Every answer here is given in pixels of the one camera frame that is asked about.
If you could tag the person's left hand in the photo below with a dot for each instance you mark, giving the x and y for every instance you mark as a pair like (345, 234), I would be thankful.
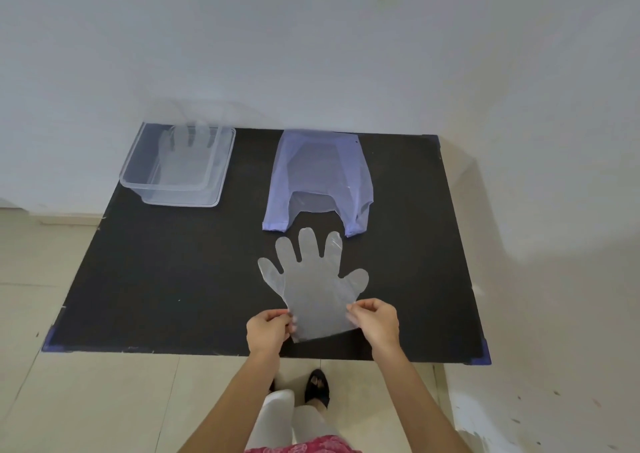
(265, 331)

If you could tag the person's right hand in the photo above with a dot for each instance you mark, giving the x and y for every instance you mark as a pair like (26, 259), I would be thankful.
(380, 323)

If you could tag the person's left thumb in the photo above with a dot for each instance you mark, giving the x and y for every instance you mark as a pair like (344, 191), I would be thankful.
(281, 314)

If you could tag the person's right thumb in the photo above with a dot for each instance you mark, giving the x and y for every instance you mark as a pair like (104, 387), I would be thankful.
(364, 305)

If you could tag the clear disposable plastic glove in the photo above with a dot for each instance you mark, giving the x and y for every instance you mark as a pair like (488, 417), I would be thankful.
(182, 160)
(312, 287)

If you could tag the person's left forearm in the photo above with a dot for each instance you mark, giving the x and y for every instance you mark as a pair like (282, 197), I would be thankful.
(232, 402)

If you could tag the person's right forearm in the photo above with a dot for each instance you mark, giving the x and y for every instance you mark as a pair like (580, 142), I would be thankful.
(417, 402)

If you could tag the white legging leg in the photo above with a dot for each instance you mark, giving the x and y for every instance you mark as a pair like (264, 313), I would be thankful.
(310, 422)
(272, 417)

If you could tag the blue table corner tape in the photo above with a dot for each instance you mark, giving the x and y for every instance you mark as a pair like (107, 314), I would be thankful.
(52, 345)
(481, 357)

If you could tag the pink floral skirt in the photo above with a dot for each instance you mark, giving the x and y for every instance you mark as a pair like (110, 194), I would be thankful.
(305, 445)

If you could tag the blue translucent plastic bag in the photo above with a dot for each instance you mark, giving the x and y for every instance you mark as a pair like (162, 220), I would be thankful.
(320, 167)

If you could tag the clear plastic storage container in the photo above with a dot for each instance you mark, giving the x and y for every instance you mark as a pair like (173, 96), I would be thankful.
(150, 190)

